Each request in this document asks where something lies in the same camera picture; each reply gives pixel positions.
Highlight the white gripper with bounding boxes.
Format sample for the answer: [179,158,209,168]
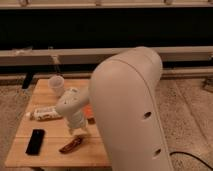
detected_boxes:
[68,122,89,135]

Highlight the red pepper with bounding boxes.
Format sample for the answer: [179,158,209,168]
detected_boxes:
[59,135,84,154]

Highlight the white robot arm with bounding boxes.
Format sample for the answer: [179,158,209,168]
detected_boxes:
[56,47,173,171]

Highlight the orange bowl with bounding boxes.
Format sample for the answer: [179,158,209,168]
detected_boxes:
[84,105,95,124]

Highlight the wooden table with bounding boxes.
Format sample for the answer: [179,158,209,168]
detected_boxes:
[5,79,110,168]

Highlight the black phone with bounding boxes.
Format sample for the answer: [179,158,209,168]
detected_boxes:
[26,129,45,155]

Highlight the black cable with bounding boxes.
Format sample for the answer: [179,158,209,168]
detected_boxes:
[169,151,213,171]

